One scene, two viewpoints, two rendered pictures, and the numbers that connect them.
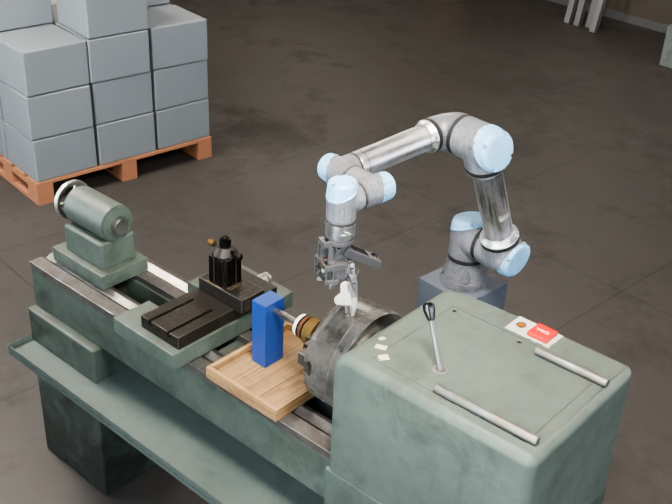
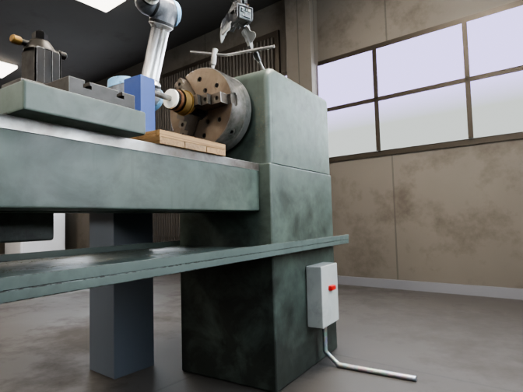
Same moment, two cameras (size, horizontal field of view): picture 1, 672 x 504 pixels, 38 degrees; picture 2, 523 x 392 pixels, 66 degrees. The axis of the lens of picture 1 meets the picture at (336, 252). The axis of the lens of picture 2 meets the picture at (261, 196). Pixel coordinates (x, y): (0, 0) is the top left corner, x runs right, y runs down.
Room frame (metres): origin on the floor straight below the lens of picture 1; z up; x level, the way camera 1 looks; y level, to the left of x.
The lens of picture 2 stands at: (2.25, 1.51, 0.64)
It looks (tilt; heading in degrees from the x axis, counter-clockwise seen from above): 3 degrees up; 262
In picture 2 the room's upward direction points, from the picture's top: 2 degrees counter-clockwise
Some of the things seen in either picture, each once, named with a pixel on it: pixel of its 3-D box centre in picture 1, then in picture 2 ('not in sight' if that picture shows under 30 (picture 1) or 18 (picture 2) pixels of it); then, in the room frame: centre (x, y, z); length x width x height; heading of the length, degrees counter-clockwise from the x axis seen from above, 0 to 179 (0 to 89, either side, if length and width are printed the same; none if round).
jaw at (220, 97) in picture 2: (312, 354); (213, 100); (2.21, 0.05, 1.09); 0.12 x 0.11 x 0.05; 140
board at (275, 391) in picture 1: (282, 368); (155, 150); (2.41, 0.15, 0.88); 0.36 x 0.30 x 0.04; 140
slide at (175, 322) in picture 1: (210, 306); (52, 110); (2.64, 0.40, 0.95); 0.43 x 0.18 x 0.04; 140
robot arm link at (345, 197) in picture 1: (342, 200); not in sight; (2.11, -0.01, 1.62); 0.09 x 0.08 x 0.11; 131
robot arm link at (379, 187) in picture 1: (367, 187); not in sight; (2.18, -0.07, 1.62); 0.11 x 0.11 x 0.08; 41
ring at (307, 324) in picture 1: (314, 332); (181, 102); (2.33, 0.05, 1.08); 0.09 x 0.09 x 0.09; 50
